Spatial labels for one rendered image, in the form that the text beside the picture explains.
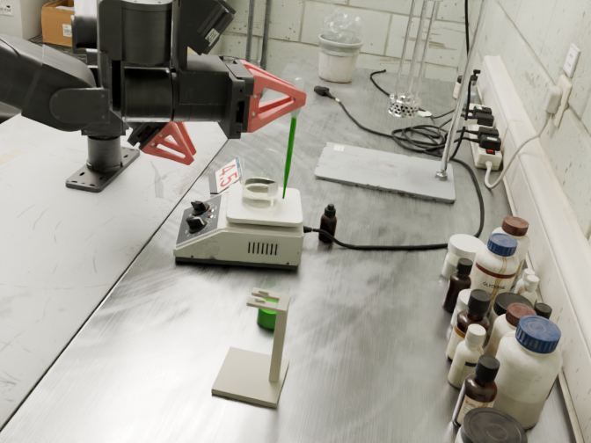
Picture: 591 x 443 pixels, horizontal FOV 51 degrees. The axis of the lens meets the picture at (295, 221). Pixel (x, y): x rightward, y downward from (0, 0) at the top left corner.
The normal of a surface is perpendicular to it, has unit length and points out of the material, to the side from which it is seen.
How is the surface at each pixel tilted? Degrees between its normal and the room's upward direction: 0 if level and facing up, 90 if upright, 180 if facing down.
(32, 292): 0
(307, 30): 90
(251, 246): 90
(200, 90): 90
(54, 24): 90
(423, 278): 0
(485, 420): 0
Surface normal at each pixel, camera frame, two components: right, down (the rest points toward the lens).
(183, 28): 0.33, 0.49
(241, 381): 0.11, -0.87
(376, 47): -0.18, 0.46
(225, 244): 0.04, 0.49
